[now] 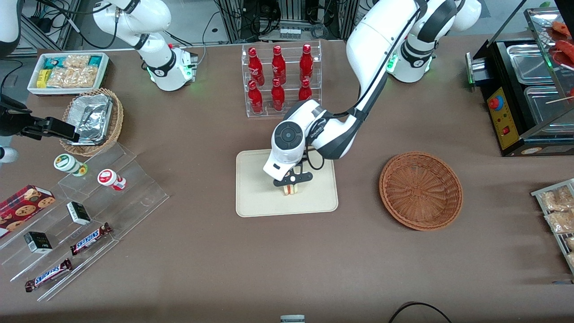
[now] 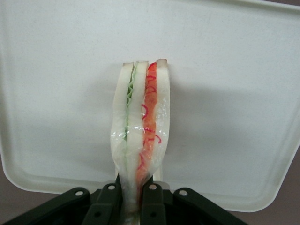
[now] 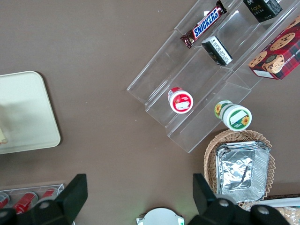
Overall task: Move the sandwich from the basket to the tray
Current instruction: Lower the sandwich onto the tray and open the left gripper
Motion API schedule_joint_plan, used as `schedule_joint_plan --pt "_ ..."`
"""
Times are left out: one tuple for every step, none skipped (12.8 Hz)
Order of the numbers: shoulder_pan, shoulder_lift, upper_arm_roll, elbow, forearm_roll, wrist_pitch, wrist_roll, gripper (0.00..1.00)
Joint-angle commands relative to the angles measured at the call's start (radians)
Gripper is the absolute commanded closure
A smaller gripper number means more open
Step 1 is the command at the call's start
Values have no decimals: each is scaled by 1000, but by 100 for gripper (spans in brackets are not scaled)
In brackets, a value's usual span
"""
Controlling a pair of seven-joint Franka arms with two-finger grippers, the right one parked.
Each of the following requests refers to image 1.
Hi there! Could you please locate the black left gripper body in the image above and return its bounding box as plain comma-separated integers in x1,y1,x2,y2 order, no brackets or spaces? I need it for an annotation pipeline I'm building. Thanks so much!
274,166,313,187

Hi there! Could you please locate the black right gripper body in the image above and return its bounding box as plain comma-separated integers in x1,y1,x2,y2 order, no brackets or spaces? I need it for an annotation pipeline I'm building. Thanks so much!
0,95,43,136

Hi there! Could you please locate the aluminium foil tray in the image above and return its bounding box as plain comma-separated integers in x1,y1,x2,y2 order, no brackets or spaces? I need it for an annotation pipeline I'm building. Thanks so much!
67,93,113,145

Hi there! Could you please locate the beige plastic tray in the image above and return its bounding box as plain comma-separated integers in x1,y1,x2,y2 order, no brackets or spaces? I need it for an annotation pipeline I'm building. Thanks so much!
236,145,339,218

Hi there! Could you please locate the light wicker basket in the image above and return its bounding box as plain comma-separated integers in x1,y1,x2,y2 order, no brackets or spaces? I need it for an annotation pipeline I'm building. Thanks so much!
60,88,124,157

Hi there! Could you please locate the brown wicker basket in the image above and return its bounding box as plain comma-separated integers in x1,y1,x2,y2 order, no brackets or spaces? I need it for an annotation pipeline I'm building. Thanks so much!
379,152,463,231

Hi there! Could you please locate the tray of wrapped pastries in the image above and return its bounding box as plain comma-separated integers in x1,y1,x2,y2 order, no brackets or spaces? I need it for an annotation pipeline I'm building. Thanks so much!
531,179,574,275

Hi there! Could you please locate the green cap yogurt bottle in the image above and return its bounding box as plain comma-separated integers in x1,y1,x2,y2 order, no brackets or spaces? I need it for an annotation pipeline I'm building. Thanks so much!
54,153,88,177

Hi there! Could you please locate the clear rice cracker pack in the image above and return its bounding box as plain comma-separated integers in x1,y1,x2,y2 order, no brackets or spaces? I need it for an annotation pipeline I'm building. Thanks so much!
47,66,98,89
63,55,90,69

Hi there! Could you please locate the red cap yogurt bottle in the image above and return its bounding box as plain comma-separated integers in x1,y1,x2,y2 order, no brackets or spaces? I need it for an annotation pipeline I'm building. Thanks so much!
97,169,127,191

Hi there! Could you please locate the clear acrylic bottle rack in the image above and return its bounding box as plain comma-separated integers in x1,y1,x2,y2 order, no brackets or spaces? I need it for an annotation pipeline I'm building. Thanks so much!
241,40,322,118

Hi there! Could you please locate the white plastic snack bin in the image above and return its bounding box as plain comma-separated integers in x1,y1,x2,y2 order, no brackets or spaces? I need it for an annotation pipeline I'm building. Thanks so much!
27,52,110,96

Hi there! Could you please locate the red cookie box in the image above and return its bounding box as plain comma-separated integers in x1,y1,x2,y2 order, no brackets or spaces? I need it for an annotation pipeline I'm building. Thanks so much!
0,185,56,238

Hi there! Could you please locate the small black box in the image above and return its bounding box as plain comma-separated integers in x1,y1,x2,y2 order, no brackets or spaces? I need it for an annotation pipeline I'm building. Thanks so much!
66,201,91,225
23,231,53,254

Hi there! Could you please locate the clear acrylic step display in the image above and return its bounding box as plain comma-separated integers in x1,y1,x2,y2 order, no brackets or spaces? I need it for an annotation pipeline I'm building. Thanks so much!
0,143,170,302

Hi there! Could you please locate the snickers chocolate bar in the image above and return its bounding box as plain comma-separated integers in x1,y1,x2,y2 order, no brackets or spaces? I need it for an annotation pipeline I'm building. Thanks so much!
25,258,73,292
70,223,113,256

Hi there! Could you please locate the black food warmer machine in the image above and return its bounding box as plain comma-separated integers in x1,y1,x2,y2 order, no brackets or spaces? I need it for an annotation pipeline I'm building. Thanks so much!
465,7,574,157

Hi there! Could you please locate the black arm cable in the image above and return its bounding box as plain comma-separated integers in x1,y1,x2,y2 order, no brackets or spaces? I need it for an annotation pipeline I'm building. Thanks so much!
304,0,426,172

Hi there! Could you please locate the black table cable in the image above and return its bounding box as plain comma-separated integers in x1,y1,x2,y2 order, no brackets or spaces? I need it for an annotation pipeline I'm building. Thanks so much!
388,302,453,323

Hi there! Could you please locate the aluminium frame rack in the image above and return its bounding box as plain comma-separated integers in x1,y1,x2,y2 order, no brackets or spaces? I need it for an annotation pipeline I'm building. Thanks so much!
215,0,359,43

